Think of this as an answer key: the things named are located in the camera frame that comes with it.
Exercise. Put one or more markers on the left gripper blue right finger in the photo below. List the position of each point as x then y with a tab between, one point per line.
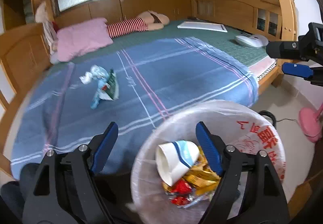
207	142

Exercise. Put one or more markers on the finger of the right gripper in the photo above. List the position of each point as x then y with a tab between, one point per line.
298	70

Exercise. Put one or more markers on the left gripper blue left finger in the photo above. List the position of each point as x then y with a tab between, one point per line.
101	147

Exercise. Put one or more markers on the yellow snack wrapper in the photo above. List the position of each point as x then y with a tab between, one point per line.
200	177

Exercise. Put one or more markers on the red snack wrapper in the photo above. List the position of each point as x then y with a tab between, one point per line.
181	192

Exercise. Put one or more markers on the trash bin with white bag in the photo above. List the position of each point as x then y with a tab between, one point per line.
253	161

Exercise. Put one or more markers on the light blue crumpled wrapper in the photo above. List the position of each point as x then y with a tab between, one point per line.
107	89

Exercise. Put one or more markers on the pink slipper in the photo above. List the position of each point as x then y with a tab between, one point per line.
309	121

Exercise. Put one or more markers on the blue striped blanket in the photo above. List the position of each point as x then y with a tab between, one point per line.
156	80

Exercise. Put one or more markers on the white round device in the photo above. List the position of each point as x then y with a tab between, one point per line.
254	41

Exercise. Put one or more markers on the white flat board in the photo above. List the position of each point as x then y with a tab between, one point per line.
203	26

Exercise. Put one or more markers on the pink pillow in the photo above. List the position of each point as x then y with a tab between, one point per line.
82	38

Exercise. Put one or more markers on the striped plush doll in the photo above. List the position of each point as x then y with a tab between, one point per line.
146	21

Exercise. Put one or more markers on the wooden bed frame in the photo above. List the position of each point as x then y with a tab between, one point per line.
274	19

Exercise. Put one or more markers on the wooden wall cabinets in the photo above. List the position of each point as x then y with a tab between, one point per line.
117	10

